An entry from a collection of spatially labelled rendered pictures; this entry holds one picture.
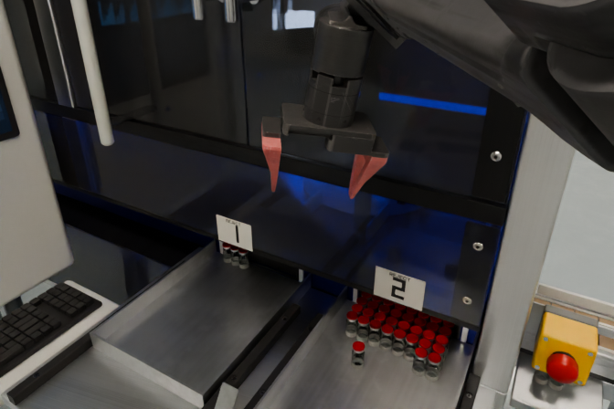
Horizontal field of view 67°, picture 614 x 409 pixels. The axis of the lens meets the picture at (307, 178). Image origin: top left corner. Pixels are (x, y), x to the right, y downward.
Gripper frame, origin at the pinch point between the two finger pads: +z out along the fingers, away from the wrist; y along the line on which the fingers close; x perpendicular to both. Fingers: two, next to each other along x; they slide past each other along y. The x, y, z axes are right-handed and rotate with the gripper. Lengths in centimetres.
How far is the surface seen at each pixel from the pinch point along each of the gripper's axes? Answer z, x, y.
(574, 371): 19.1, 10.4, -38.6
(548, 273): 110, -124, -160
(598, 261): 106, -131, -192
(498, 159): -5.2, -2.8, -24.0
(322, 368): 37.5, -3.5, -8.7
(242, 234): 27.0, -25.7, 6.5
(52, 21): -2, -55, 49
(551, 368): 20.3, 9.0, -36.5
